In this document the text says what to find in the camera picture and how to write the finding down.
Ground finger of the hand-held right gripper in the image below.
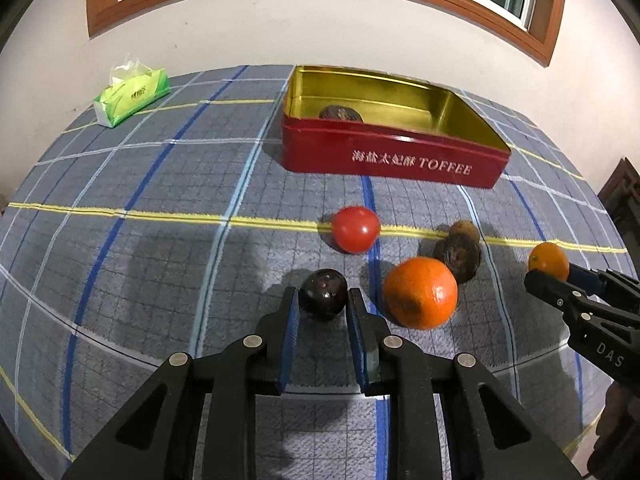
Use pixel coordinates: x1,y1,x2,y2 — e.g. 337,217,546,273
524,268,596,326
567,262,640,313

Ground small brown kiwi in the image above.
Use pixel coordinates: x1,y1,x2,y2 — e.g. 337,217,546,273
448,220,480,247

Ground dark wrinkled passion fruit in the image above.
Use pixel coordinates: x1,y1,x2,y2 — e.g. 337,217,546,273
433,234,482,285
318,105,364,123

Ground medium orange mandarin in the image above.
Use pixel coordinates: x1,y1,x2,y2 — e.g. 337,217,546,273
383,256,459,331

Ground red tomato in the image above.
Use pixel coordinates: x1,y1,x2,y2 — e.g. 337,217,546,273
330,205,381,254

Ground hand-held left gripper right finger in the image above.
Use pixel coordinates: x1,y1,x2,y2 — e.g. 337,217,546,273
347,287,583,480

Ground dark purple plum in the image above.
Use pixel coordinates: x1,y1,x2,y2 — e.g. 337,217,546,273
298,268,349,322

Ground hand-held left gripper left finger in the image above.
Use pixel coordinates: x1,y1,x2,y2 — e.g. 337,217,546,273
62,286,301,480

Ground dark wooden furniture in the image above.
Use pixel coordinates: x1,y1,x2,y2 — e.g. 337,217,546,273
597,157,640,241

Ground green tissue pack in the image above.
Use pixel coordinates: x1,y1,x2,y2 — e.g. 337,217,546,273
92,52,171,129

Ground red and gold tin box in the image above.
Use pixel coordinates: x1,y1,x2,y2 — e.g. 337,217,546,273
280,64,512,190

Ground small orange mandarin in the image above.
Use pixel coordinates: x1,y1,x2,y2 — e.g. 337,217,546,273
528,241,570,282

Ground brown framed window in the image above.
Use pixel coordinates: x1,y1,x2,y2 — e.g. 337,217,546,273
86,0,568,67

